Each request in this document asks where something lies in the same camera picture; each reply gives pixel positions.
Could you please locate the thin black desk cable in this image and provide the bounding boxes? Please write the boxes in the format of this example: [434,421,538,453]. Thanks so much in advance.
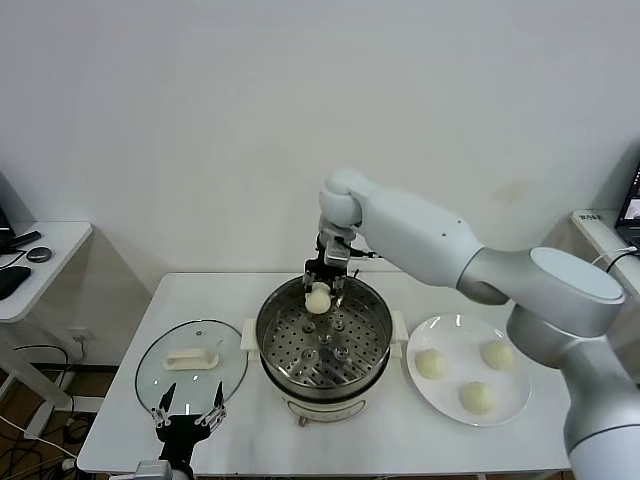
[0,248,27,271]

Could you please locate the white floor cable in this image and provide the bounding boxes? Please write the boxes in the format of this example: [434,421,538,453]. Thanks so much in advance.
[0,417,79,459]

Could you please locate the perforated steel steamer basket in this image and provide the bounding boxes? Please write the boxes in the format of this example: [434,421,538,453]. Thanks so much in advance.
[255,272,394,389]

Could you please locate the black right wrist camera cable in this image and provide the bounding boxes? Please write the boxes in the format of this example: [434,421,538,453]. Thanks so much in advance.
[344,239,386,261]

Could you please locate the glass lid with cream handle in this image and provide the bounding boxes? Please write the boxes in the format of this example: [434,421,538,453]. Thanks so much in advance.
[134,318,250,420]

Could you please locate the black floor cable loop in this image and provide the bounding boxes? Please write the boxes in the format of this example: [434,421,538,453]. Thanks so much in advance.
[12,344,94,431]

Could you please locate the white steamed baozi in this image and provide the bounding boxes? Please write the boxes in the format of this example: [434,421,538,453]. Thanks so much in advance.
[458,381,497,416]
[303,282,333,315]
[415,348,449,381]
[480,340,516,371]

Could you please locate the white laptop cable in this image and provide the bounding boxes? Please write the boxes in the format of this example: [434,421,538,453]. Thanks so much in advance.
[589,246,639,274]

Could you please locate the cream electric cooker base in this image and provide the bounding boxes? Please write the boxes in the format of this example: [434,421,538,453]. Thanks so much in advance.
[241,309,409,430]

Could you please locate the tangled black floor cables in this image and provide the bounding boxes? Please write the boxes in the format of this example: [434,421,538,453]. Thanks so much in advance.
[0,429,66,480]

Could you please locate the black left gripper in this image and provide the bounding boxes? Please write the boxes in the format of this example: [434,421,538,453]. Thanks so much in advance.
[150,381,228,470]

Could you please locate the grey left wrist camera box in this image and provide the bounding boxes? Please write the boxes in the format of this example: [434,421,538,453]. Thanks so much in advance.
[135,459,174,480]

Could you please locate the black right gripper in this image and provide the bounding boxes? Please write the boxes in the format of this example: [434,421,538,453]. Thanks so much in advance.
[302,258,348,307]

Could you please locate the dark grey monitor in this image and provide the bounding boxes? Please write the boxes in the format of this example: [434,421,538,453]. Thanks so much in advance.
[0,169,37,256]

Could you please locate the white round plate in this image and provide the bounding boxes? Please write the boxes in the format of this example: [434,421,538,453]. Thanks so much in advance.
[405,313,533,427]

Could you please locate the white wall socket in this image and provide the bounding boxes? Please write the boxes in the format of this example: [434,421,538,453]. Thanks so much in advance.
[68,326,95,351]

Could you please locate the white table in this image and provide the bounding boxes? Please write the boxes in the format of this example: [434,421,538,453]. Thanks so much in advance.
[77,271,612,476]

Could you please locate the white side desk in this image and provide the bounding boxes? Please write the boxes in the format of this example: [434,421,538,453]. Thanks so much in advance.
[571,208,640,301]
[0,221,106,441]

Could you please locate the open dark laptop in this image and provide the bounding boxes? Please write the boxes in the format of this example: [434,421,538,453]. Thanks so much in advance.
[615,167,640,246]

